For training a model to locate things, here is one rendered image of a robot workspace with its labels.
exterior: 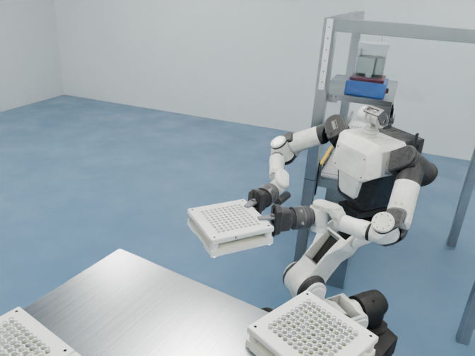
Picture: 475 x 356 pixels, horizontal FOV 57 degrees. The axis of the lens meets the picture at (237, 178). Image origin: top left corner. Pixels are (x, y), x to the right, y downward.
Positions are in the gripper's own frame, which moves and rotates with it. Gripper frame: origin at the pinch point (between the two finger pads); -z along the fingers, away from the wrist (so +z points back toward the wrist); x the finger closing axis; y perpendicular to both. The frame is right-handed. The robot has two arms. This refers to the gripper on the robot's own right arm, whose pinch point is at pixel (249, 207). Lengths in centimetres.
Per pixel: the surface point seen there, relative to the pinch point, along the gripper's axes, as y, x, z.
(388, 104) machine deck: -26, -31, 88
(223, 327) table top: -23, 9, -53
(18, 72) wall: 512, 50, 234
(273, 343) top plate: -40, 2, -57
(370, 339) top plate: -60, 2, -41
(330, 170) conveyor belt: -2, 12, 88
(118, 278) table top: 17, 9, -54
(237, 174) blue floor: 134, 95, 219
